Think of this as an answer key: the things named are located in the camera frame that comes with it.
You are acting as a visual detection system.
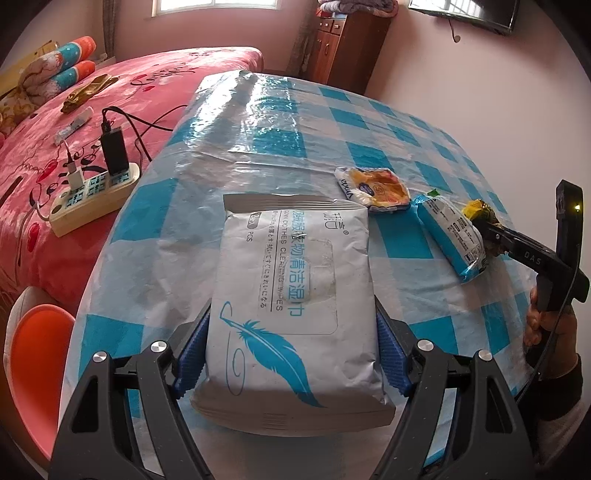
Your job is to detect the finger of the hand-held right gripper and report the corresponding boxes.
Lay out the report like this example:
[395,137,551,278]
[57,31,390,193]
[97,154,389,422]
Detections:
[472,220,556,274]
[481,234,509,260]

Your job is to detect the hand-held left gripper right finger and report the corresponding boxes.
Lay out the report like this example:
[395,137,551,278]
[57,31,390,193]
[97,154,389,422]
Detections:
[369,299,540,480]

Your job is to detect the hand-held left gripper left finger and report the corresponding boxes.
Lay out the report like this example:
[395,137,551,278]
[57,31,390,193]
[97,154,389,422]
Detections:
[48,305,219,480]

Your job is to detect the yellow red snack bag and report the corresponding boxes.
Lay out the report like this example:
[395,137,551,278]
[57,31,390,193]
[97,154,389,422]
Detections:
[462,198,500,228]

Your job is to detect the white wet wipes pack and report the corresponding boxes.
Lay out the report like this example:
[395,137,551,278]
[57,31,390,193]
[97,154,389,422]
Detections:
[191,194,398,437]

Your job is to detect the yellow orange snack packet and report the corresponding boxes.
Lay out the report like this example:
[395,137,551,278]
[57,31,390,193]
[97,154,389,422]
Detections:
[334,167,411,213]

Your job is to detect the person's right forearm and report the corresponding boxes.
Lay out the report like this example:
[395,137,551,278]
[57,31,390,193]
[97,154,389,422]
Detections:
[531,355,591,480]

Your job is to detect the person's right hand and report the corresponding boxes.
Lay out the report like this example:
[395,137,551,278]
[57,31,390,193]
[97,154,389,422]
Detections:
[523,286,581,378]

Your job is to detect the blue and white packet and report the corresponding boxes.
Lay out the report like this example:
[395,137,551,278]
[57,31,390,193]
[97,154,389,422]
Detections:
[412,194,490,283]

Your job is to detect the blue checkered tablecloth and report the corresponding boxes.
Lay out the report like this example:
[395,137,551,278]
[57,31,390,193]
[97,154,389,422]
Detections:
[76,71,539,480]

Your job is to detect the orange chair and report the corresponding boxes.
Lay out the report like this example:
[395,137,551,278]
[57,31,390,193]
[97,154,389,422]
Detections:
[0,285,77,467]

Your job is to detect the beige power strip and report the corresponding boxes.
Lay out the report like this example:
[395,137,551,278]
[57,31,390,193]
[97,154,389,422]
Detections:
[48,163,142,239]

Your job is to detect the white charger plug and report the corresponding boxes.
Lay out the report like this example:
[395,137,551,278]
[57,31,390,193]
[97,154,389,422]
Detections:
[66,161,86,190]

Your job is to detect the black power adapter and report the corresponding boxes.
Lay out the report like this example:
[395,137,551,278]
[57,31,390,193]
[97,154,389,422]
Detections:
[100,126,131,176]

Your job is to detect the wooden cabinet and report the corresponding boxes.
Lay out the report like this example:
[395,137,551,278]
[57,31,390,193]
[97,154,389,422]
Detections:
[305,11,393,94]

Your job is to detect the white oblong device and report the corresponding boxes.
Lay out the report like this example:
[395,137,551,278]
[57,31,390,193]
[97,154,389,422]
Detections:
[54,107,92,139]

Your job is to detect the folded blankets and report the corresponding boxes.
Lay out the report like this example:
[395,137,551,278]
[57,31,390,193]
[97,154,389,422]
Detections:
[316,0,398,19]

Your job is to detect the bed with pink sheet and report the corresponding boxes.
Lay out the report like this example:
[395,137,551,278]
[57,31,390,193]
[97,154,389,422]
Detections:
[0,46,265,319]

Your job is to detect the golden brown cloth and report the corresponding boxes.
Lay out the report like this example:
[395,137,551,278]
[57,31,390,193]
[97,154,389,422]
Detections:
[60,74,121,114]

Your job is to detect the floral blanket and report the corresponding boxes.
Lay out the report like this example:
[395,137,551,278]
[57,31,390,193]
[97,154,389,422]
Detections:
[0,90,34,136]

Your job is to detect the rolled pillow with orange end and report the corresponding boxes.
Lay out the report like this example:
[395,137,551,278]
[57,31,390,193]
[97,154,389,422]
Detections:
[21,36,98,77]
[45,59,98,90]

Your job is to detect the rolled colourful quilts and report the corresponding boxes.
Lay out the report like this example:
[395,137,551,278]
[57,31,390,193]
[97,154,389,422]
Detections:
[0,41,58,95]

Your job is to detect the window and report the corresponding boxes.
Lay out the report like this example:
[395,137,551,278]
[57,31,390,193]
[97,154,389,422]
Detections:
[154,0,280,14]

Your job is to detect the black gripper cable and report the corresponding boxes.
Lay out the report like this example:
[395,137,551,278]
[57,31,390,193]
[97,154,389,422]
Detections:
[516,265,583,404]

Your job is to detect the black charging cable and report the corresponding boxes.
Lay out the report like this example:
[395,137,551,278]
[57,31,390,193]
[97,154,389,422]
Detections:
[100,104,190,162]

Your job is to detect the wall-mounted television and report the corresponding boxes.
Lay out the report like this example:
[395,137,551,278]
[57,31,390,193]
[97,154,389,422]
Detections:
[409,0,517,36]

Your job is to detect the white charging cable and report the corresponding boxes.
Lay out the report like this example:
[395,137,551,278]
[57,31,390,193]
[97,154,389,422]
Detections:
[55,140,77,167]

